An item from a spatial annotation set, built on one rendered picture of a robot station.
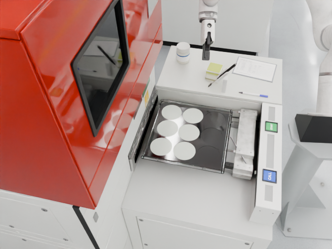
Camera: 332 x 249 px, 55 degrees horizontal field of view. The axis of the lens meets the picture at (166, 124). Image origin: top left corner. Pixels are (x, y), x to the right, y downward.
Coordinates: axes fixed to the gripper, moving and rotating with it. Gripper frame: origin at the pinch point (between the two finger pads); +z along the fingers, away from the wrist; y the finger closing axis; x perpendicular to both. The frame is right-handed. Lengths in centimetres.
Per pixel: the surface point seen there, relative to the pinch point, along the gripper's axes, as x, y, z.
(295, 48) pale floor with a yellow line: -128, 186, -36
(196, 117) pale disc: 1.2, 9.8, 28.7
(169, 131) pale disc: 14.6, 5.0, 35.2
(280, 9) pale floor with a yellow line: -132, 240, -90
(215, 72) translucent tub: -7.3, 12.6, 6.2
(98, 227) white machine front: 41, -36, 65
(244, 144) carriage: -19.7, -0.9, 39.4
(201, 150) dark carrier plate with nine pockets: 0.8, -4.1, 42.7
